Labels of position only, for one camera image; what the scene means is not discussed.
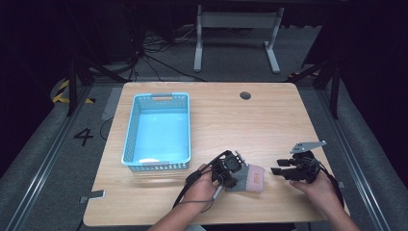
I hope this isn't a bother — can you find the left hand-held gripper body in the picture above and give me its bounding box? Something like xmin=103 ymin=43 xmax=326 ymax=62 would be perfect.
xmin=211 ymin=149 xmax=250 ymax=186

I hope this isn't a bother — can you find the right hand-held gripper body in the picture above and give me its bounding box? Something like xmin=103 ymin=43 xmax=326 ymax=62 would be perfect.
xmin=289 ymin=140 xmax=328 ymax=185

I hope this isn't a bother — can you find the grey glove pink cuff red label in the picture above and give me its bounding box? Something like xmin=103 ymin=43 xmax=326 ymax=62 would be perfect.
xmin=224 ymin=164 xmax=266 ymax=193

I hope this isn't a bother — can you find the person's right hand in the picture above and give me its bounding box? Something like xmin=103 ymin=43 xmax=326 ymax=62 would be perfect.
xmin=289 ymin=171 xmax=342 ymax=215

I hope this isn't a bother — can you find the person's left hand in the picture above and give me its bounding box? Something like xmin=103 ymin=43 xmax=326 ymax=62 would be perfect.
xmin=183 ymin=163 xmax=225 ymax=214

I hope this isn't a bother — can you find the light blue plastic basket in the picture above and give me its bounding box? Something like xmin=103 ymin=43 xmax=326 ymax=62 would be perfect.
xmin=120 ymin=91 xmax=192 ymax=172

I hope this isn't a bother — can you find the black metal stand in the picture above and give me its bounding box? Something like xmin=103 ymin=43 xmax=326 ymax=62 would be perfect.
xmin=287 ymin=59 xmax=342 ymax=120
xmin=65 ymin=53 xmax=129 ymax=117

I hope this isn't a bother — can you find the thin grey cord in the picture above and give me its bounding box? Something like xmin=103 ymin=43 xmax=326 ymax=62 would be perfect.
xmin=181 ymin=184 xmax=224 ymax=214

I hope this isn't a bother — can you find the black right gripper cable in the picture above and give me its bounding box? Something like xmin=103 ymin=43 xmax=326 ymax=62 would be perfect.
xmin=315 ymin=159 xmax=346 ymax=210

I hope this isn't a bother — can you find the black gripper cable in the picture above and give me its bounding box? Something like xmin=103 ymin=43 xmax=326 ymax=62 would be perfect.
xmin=315 ymin=159 xmax=346 ymax=210
xmin=172 ymin=149 xmax=233 ymax=210

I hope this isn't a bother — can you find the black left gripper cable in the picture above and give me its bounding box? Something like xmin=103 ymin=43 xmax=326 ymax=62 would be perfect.
xmin=172 ymin=149 xmax=233 ymax=210

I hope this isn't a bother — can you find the aluminium floor rail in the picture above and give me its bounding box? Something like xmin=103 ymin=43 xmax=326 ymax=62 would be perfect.
xmin=316 ymin=89 xmax=392 ymax=231
xmin=5 ymin=86 xmax=94 ymax=231

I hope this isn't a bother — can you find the thin black floor cable loop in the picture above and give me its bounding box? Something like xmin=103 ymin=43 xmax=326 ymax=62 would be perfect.
xmin=99 ymin=116 xmax=115 ymax=141

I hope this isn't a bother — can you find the grey metal bracket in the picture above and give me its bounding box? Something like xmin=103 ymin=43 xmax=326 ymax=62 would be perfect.
xmin=78 ymin=189 xmax=107 ymax=205

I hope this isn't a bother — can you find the bundle of black floor cables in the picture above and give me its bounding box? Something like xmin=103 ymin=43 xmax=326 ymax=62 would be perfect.
xmin=127 ymin=24 xmax=207 ymax=83

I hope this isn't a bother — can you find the white metal table frame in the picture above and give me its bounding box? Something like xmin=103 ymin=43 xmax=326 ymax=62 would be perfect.
xmin=192 ymin=4 xmax=286 ymax=74

